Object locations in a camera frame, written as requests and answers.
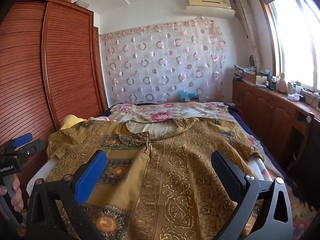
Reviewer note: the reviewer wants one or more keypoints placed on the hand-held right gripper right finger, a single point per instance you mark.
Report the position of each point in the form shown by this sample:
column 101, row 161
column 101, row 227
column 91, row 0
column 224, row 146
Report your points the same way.
column 226, row 177

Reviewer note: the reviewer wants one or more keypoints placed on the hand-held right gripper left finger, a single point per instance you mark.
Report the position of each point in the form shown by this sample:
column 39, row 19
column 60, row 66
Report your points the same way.
column 91, row 177

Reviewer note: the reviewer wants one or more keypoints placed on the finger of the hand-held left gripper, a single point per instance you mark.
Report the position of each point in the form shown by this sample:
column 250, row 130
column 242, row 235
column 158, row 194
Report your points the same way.
column 23, row 139
column 35, row 145

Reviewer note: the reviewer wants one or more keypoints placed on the yellow-brown patterned shirt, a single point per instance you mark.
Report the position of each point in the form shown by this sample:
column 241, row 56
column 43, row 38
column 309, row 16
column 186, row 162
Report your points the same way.
column 175, row 167

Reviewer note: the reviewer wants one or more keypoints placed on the person's left hand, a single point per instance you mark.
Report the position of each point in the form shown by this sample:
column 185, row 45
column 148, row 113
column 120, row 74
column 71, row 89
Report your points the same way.
column 17, row 195

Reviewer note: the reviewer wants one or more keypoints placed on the white pink-flowered sheet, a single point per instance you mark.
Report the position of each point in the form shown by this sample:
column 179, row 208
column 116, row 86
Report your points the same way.
column 41, row 170

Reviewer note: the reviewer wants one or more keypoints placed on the yellow plush toy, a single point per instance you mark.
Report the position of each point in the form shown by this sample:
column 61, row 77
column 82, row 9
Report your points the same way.
column 71, row 121

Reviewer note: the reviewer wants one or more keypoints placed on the beige cloth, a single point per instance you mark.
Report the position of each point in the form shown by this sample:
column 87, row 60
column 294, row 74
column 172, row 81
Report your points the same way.
column 98, row 118

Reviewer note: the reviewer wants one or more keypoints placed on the wooden sideboard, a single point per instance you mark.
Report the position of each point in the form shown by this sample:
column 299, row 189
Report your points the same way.
column 262, row 110

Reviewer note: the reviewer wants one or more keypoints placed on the dark wooden chair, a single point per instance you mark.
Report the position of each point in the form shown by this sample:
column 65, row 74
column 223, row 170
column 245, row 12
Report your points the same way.
column 303, row 150

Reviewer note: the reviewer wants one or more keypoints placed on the slatted wooden wardrobe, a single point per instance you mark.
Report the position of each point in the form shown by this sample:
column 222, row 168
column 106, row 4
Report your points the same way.
column 67, row 67

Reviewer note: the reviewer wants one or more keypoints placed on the light blue packet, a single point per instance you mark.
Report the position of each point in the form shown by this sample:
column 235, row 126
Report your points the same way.
column 187, row 95

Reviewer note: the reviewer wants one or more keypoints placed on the floral quilt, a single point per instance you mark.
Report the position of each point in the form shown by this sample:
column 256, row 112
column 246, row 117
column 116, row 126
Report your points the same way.
column 160, row 112

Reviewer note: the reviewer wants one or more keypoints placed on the cardboard box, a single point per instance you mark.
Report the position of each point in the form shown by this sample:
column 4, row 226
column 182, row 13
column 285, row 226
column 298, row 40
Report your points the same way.
column 252, row 78

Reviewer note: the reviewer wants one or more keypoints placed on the white crumpled bag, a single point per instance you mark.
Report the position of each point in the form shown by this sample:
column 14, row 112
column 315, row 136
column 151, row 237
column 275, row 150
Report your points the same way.
column 293, row 97

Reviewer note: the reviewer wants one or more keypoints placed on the stack of papers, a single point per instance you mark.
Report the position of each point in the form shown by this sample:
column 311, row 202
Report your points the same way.
column 243, row 71

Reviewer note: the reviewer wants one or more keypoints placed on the pale pink jug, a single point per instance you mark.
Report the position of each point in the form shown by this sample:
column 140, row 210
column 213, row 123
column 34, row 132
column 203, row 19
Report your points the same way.
column 282, row 83

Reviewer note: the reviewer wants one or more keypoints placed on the small black box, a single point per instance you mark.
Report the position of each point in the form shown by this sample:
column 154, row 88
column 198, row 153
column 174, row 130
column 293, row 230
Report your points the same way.
column 302, row 98

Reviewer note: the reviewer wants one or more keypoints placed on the white bottle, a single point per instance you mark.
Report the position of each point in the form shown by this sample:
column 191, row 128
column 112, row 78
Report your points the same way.
column 290, row 88

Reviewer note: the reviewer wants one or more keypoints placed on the green-capped bottle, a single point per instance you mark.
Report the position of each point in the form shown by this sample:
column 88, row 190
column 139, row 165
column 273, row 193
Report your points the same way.
column 298, row 87

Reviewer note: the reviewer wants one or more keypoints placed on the round woven fan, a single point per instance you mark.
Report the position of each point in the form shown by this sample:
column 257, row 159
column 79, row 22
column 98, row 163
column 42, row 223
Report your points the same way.
column 252, row 60

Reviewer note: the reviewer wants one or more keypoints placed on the circle-patterned sheer curtain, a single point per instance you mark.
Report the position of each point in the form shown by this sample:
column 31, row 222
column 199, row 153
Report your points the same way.
column 162, row 62

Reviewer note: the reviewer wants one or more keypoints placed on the flat white box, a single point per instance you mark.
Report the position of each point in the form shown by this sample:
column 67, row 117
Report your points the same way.
column 82, row 3

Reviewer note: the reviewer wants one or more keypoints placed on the window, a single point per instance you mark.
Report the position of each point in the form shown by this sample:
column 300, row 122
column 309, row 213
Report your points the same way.
column 295, row 42

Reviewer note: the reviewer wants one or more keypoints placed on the white window curtain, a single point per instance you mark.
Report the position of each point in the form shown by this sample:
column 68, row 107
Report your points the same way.
column 246, row 22

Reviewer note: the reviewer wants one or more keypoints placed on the wall air conditioner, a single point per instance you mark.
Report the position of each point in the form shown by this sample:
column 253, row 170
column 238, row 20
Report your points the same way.
column 210, row 3

